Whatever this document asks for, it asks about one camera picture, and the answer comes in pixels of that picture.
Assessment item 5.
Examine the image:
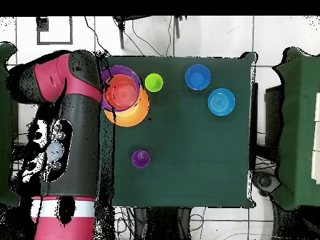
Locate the green cup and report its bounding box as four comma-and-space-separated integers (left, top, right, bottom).
144, 72, 164, 93

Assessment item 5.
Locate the purple cup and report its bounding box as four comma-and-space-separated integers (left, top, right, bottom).
131, 149, 151, 169

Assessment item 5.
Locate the black square floor frame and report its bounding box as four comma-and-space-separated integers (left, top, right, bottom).
36, 16, 74, 46

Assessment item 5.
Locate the large yellow-orange bowl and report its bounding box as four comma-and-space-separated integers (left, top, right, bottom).
104, 86, 151, 128

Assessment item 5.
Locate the dark blue bowl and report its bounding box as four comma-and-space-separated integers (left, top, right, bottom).
184, 64, 212, 91

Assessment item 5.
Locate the purple bowl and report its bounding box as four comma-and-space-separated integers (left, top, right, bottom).
100, 65, 141, 113

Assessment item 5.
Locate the flat-bottomed light blue bowl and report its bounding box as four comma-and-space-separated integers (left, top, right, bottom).
207, 87, 236, 117

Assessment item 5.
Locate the black tripod stand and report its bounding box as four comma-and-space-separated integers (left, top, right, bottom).
112, 15, 184, 50

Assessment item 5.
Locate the small orange bowl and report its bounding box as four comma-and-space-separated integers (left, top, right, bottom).
102, 74, 140, 110

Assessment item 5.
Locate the black chair base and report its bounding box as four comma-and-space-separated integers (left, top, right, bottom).
252, 171, 282, 197

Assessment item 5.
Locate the dark green tablecloth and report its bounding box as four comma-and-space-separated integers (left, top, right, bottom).
98, 51, 256, 208

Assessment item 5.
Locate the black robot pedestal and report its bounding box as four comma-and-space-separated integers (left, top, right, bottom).
133, 206, 193, 240

